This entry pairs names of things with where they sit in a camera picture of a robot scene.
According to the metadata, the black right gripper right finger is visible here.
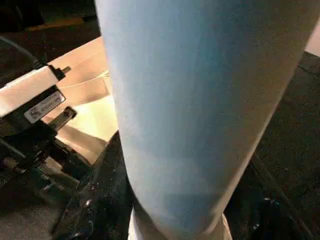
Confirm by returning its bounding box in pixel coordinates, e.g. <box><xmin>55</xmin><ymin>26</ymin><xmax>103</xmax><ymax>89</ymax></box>
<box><xmin>220</xmin><ymin>152</ymin><xmax>313</xmax><ymax>240</ymax></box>

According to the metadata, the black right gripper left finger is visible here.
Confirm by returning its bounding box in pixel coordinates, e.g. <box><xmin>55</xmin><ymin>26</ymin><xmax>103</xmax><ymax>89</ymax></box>
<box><xmin>50</xmin><ymin>131</ymin><xmax>136</xmax><ymax>240</ymax></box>

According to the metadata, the white plastic table top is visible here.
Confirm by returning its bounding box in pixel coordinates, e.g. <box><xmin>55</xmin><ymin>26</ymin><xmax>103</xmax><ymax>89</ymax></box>
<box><xmin>46</xmin><ymin>36</ymin><xmax>121</xmax><ymax>166</ymax></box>

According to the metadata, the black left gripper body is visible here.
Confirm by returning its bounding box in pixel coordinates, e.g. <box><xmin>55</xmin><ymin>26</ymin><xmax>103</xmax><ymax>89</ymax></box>
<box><xmin>0</xmin><ymin>117</ymin><xmax>96</xmax><ymax>201</ymax></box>

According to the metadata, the black work surface mat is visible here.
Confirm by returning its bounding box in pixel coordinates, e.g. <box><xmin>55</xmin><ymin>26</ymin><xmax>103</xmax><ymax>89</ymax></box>
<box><xmin>0</xmin><ymin>0</ymin><xmax>320</xmax><ymax>240</ymax></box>

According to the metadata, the white plastic table leg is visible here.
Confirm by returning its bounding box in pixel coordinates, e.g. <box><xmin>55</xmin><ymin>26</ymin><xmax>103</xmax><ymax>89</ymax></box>
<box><xmin>94</xmin><ymin>0</ymin><xmax>320</xmax><ymax>240</ymax></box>

